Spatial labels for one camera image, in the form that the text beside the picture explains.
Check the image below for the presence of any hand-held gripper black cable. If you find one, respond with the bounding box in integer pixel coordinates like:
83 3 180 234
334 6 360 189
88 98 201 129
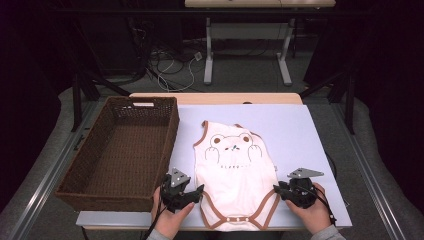
142 176 168 240
298 184 338 227

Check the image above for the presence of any dark curtain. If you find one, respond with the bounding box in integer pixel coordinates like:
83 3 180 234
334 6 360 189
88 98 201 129
0 0 81 211
303 0 424 214

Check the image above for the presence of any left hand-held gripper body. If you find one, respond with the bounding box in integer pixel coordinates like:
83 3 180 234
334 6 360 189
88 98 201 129
160 167 198 214

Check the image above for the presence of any black metal stand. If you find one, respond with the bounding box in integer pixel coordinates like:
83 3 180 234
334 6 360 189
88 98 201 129
299 71 356 135
70 71 131 133

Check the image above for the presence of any white-legged desk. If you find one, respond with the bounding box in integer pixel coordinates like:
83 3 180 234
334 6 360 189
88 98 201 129
184 0 337 87

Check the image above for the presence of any bundle of black cables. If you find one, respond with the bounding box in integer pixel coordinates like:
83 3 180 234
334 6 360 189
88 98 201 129
126 16 188 91

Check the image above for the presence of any black horizontal bar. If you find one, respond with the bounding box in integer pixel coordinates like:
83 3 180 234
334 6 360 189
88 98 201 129
49 8 368 16

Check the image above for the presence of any aluminium rail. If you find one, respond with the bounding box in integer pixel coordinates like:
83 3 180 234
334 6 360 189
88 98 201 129
8 99 101 240
331 102 408 240

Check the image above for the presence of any white table mat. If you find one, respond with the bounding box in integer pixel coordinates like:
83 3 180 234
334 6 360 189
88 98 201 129
75 103 353 228

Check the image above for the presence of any white floor cable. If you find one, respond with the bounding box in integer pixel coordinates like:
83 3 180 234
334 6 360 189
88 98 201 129
156 53 198 93

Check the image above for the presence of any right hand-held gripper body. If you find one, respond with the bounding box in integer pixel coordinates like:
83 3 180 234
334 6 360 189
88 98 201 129
280 167 325 210

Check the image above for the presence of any cream baby bodysuit brown trim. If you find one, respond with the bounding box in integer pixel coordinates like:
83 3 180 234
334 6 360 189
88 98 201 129
193 119 281 232

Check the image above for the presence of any brown wicker basket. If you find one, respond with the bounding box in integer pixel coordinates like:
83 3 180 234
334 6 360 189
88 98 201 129
54 95 181 213

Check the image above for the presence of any person's left hand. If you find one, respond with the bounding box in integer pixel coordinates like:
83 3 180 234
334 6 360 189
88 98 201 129
151 186 196 240

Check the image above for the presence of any left hand-held gripper black cable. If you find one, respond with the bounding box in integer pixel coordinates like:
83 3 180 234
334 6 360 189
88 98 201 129
142 176 168 240

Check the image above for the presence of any person's right hand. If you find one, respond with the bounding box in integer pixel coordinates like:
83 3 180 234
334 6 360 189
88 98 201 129
285 182 331 235

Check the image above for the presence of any right hand-held gripper black cable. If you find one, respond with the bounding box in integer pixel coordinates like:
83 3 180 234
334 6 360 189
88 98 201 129
298 184 338 227

